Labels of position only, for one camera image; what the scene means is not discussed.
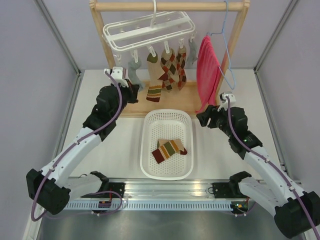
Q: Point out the left aluminium frame post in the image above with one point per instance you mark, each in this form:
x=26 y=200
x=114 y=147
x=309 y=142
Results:
x=57 y=35

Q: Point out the argyle sock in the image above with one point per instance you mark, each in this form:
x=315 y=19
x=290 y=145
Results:
x=170 y=77
x=180 y=66

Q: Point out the white clip sock hanger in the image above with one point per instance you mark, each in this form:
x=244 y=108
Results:
x=145 y=31

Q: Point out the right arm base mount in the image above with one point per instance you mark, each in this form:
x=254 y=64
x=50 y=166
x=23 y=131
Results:
x=231 y=190

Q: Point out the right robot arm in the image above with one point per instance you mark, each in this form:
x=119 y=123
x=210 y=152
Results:
x=294 y=210

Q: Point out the blue wire hanger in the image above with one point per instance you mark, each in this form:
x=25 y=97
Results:
x=222 y=32

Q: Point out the white slotted cable duct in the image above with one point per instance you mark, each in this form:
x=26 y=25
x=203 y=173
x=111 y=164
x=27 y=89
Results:
x=139 y=205

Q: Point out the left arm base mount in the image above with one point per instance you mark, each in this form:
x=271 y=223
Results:
x=110 y=188

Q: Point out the argyle sock left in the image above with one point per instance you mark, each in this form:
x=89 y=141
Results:
x=170 y=77

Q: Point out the argyle sock right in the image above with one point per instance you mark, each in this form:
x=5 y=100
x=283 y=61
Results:
x=180 y=66

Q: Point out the beige striped sock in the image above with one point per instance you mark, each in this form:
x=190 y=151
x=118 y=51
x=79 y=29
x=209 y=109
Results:
x=155 y=72
x=167 y=148

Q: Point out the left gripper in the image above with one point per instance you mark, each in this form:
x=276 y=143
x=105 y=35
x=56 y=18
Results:
x=132 y=90

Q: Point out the pink towel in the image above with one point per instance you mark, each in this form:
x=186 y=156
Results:
x=207 y=74

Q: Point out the wooden clothes rack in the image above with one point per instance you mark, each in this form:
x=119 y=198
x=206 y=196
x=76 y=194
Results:
x=188 y=100

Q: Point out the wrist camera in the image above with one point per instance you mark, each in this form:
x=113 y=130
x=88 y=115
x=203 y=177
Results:
x=118 y=74
x=227 y=99

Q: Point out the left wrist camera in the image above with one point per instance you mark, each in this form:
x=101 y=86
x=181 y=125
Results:
x=118 y=74

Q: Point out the aluminium frame post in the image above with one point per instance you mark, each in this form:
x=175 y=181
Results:
x=57 y=35
x=276 y=33

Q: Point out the grey sock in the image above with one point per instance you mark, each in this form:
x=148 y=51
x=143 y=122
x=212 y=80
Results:
x=192 y=57
x=132 y=73

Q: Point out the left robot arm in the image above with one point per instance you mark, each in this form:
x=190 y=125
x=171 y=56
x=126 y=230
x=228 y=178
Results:
x=51 y=187

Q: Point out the white perforated plastic basket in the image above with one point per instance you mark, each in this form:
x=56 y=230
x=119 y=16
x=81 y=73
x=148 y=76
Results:
x=167 y=124

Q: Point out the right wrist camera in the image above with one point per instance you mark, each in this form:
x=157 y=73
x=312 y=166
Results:
x=227 y=99

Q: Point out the right aluminium frame post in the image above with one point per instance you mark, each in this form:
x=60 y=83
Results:
x=276 y=33

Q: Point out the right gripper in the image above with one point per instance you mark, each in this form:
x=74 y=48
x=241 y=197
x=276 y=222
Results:
x=211 y=111

